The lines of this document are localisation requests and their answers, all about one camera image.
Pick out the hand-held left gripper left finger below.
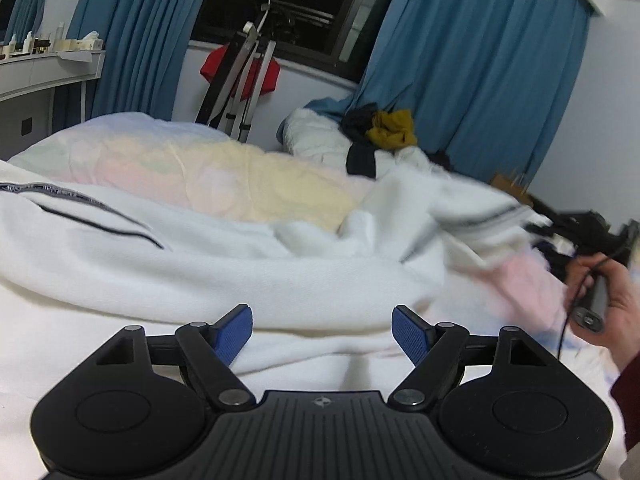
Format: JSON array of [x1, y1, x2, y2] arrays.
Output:
[[92, 303, 257, 411]]

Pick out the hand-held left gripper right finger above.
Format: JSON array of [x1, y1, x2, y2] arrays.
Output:
[[389, 304, 552, 410]]

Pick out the white garment with black stripes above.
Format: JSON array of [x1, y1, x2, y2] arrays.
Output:
[[0, 160, 558, 376]]

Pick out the person's right forearm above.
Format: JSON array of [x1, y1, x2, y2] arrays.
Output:
[[610, 355, 640, 455]]

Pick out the person's right hand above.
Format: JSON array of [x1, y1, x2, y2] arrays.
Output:
[[564, 252, 640, 362]]

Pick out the wooden box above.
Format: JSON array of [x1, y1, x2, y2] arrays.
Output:
[[489, 172, 535, 207]]

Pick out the pastel bed blanket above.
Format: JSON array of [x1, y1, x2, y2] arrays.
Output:
[[7, 111, 383, 235]]

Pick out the blue curtain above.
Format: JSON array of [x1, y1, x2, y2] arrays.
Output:
[[66, 0, 222, 125], [356, 0, 597, 197]]

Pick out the mustard yellow garment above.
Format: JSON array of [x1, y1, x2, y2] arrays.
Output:
[[365, 108, 419, 152]]

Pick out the folded metal rack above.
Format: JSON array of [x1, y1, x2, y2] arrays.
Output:
[[194, 0, 279, 142]]

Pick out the red cloth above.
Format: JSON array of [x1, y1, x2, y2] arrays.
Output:
[[200, 44, 281, 94]]

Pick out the white dressing desk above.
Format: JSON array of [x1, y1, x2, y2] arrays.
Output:
[[0, 48, 107, 128]]

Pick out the white tissue box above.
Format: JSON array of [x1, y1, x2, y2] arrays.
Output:
[[54, 30, 106, 54]]

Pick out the row of small bottles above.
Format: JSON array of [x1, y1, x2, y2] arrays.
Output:
[[0, 22, 69, 59]]

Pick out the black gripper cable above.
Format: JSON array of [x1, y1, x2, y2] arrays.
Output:
[[555, 254, 615, 362]]

